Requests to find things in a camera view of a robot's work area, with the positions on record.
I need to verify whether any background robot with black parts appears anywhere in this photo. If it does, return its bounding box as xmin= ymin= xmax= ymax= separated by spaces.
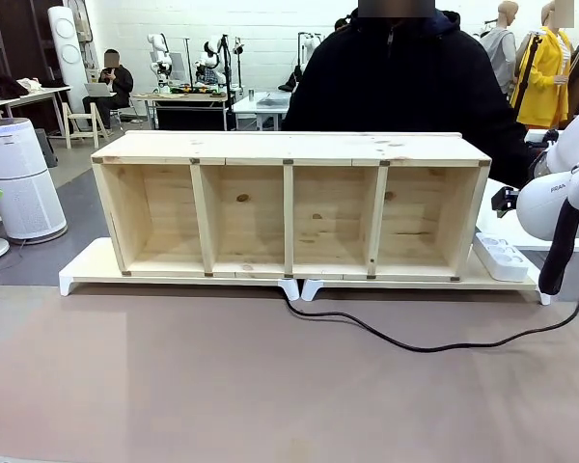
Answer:
xmin=195 ymin=36 xmax=227 ymax=87

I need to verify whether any white tower air conditioner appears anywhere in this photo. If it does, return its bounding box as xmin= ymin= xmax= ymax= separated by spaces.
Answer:
xmin=46 ymin=5 xmax=89 ymax=91

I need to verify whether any wooden background table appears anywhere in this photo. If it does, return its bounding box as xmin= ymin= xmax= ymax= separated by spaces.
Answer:
xmin=130 ymin=88 xmax=234 ymax=131

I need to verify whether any black arm cable sleeve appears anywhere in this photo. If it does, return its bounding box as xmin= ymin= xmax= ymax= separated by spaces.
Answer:
xmin=538 ymin=166 xmax=579 ymax=296

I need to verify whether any dark clothes pile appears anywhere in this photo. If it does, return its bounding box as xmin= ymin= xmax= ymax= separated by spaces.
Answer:
xmin=0 ymin=74 xmax=30 ymax=98

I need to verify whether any person in black hoodie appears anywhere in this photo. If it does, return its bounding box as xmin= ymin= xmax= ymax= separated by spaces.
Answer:
xmin=280 ymin=0 xmax=535 ymax=189

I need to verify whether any seated person in black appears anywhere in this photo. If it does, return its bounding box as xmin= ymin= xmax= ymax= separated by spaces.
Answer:
xmin=82 ymin=47 xmax=134 ymax=130

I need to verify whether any black power cable with plug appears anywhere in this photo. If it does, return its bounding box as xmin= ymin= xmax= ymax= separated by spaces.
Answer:
xmin=283 ymin=211 xmax=579 ymax=353

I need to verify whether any white power strip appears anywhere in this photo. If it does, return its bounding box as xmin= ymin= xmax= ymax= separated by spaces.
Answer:
xmin=472 ymin=231 xmax=531 ymax=283

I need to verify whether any four-compartment pine wood shelf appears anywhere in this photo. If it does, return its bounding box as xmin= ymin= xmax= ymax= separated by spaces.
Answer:
xmin=90 ymin=128 xmax=493 ymax=284

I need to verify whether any mannequin in grey hoodie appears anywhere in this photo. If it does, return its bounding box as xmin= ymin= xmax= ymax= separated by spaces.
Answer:
xmin=480 ymin=0 xmax=518 ymax=97

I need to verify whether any silver laptop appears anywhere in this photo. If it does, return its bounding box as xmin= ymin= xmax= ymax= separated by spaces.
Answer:
xmin=80 ymin=80 xmax=112 ymax=98

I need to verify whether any person left hand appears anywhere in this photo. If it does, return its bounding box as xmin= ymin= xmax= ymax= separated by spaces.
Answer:
xmin=530 ymin=147 xmax=552 ymax=178

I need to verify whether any black tripod stand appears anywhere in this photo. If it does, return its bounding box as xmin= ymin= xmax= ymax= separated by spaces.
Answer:
xmin=219 ymin=34 xmax=245 ymax=131

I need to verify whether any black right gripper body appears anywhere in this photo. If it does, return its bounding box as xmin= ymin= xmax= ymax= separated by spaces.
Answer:
xmin=490 ymin=185 xmax=519 ymax=218

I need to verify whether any white cylindrical air purifier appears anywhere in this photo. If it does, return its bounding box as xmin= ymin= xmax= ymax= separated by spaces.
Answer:
xmin=0 ymin=117 xmax=69 ymax=244

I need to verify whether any white-legged wooden monitor riser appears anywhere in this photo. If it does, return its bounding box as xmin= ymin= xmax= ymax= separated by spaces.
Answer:
xmin=58 ymin=236 xmax=301 ymax=302
xmin=301 ymin=231 xmax=554 ymax=306

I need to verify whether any white background work table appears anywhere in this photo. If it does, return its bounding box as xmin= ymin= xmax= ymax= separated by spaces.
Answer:
xmin=0 ymin=84 xmax=72 ymax=136

